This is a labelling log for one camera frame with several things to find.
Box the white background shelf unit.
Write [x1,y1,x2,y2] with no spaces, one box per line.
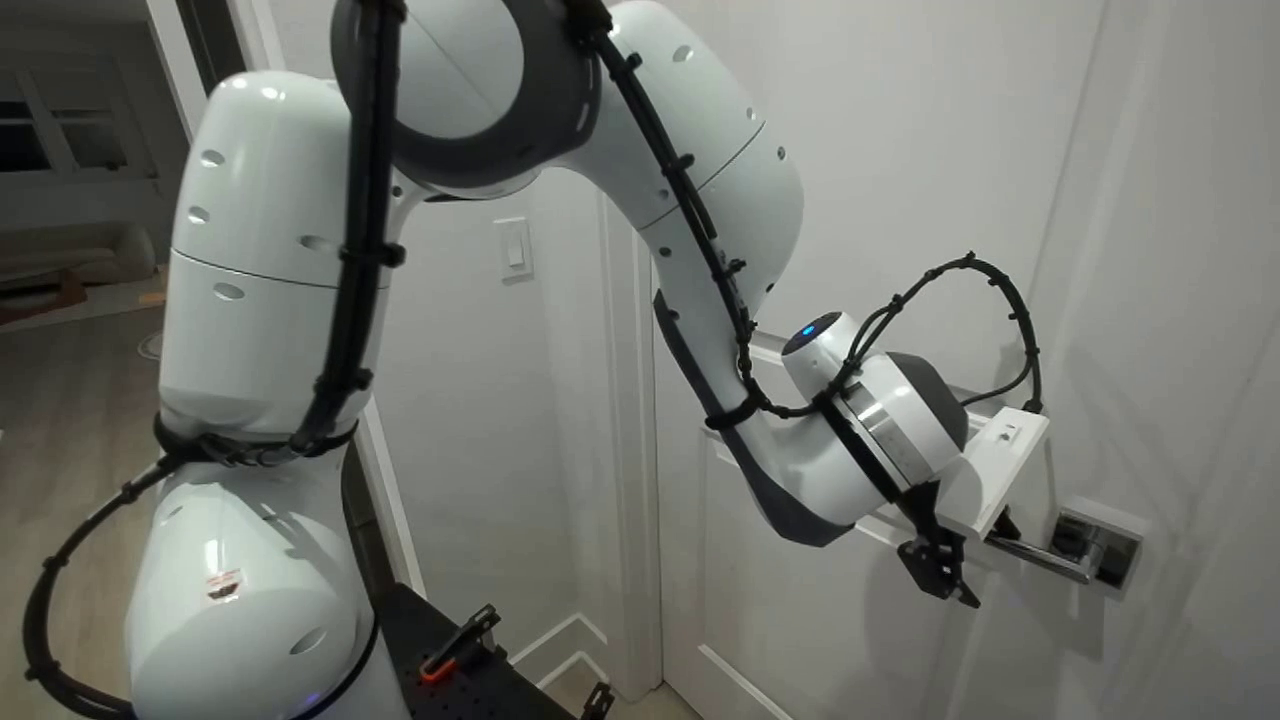
[0,15,177,273]

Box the white light switch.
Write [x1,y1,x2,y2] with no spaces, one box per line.
[487,213,538,290]

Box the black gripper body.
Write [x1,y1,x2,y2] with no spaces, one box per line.
[900,522,971,578]

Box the white panelled door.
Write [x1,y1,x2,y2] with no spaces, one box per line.
[653,0,1280,720]

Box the silver door handle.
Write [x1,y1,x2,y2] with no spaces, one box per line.
[1044,491,1157,600]

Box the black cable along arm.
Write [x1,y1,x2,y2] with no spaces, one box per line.
[16,0,1051,720]

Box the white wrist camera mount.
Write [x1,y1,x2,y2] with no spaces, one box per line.
[926,405,1054,543]

